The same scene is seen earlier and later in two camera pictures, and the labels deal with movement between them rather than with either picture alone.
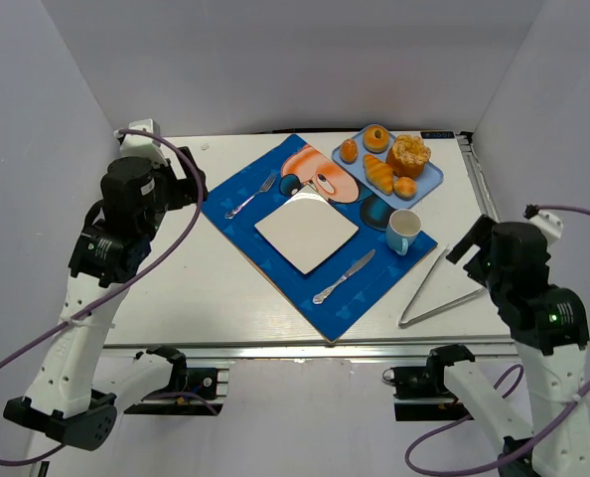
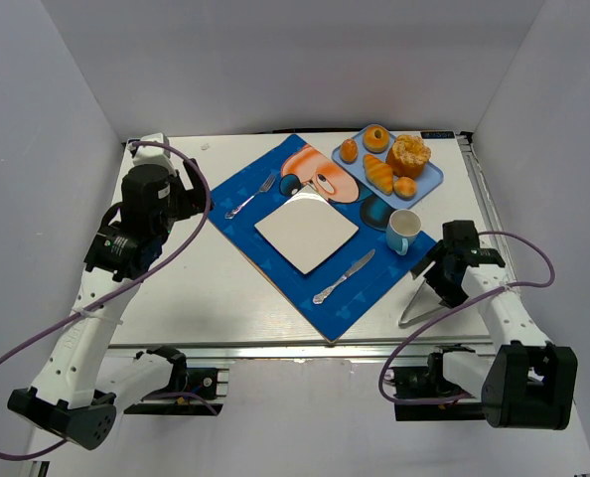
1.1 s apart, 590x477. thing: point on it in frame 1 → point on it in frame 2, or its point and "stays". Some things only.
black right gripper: x=475 y=246 → x=434 y=268
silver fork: x=263 y=188 stays
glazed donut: x=376 y=138 stays
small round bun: x=404 y=188 stays
